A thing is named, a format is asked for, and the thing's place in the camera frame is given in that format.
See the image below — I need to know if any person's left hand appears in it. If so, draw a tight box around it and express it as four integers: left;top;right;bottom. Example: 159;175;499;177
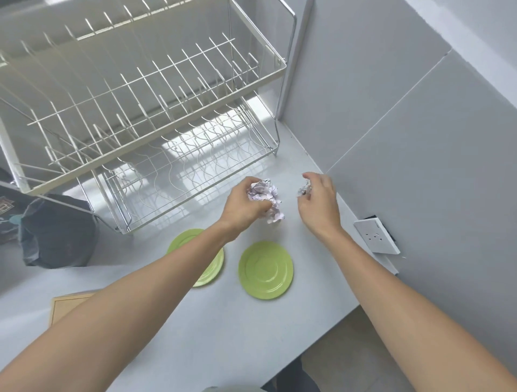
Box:
218;176;274;243

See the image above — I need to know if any person's right hand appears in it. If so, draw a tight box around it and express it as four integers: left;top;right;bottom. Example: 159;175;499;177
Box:
298;171;345;240

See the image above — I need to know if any large paper ball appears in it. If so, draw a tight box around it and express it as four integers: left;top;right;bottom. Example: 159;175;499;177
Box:
247;179;286;225

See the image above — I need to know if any person's right forearm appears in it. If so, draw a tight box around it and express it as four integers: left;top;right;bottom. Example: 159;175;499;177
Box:
319;227;517;392

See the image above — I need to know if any person's left forearm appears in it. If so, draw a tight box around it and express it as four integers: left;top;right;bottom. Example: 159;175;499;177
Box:
0;221;239;392

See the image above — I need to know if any green saucer plate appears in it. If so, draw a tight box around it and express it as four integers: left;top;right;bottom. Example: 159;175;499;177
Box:
238;241;294;300
167;229;225;288

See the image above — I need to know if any two-tier metal dish rack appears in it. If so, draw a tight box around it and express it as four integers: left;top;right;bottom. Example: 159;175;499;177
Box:
0;0;298;235

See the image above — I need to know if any black plastic bag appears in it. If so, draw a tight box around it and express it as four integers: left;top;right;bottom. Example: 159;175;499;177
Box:
16;193;99;269

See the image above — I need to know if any wooden cutting board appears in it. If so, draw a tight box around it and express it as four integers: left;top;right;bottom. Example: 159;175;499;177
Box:
49;293;96;328

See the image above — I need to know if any white wall socket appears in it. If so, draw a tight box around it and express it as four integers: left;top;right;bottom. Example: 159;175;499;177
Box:
353;217;401;255

